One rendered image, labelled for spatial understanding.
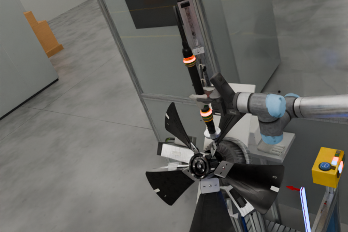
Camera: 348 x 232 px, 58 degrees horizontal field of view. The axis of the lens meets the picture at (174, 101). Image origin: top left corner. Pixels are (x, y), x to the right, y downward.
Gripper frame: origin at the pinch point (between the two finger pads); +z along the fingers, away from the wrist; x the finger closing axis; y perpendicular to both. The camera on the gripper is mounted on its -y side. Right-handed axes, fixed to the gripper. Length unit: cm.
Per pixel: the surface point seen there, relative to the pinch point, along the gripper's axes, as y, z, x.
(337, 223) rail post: 101, -41, 31
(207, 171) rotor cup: 38.7, 1.1, -6.3
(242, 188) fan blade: 43.4, -15.1, -6.4
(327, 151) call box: 53, -38, 34
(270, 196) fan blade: 45, -27, -5
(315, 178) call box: 58, -36, 21
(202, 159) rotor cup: 35.9, 5.1, -2.8
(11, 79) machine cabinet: 109, 543, 127
